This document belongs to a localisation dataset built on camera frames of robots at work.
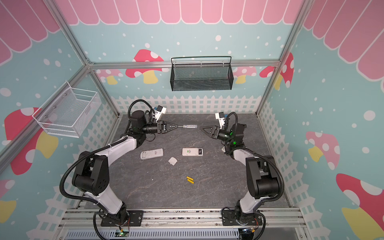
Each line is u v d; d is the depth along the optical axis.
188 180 0.87
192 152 0.97
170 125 0.77
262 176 0.47
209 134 0.74
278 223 0.73
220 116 0.76
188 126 0.78
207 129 0.75
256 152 0.53
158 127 0.72
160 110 0.76
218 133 0.73
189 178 0.87
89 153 0.48
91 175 0.47
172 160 0.94
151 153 0.97
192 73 0.99
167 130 0.77
